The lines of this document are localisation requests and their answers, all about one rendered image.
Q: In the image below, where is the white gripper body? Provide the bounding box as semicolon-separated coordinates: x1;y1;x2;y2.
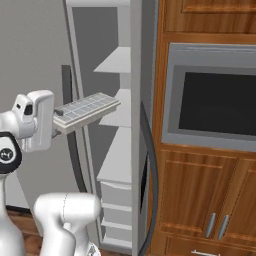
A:
25;89;55;153

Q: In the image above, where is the grey freezer door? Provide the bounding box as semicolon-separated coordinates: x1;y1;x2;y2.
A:
0;0;101;248

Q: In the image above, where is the white freezer drawer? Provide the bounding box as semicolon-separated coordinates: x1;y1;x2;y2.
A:
99;180;133;250

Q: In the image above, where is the wooden overhead cabinet door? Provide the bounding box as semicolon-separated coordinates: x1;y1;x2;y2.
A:
163;0;256;35

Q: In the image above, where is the grey fridge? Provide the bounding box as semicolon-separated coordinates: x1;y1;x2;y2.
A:
64;0;160;256

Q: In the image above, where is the grey built-in oven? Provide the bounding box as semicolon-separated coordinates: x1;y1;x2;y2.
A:
161;42;256;153

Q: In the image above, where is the wooden drawer front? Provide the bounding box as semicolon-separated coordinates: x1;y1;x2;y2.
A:
164;234;256;256

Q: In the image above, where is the dark grey freezer door handle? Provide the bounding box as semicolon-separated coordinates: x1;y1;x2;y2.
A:
61;64;89;195

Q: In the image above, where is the dark grey fridge door handle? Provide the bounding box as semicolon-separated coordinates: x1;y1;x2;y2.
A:
137;101;160;256

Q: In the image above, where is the wooden cabinet frame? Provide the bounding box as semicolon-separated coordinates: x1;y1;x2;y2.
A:
146;0;256;256

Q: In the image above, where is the silver cabinet door handle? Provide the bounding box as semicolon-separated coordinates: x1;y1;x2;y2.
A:
205;212;217;239
217;214;231;241

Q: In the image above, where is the silver drawer handle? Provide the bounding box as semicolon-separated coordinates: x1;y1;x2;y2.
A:
190;249;222;256

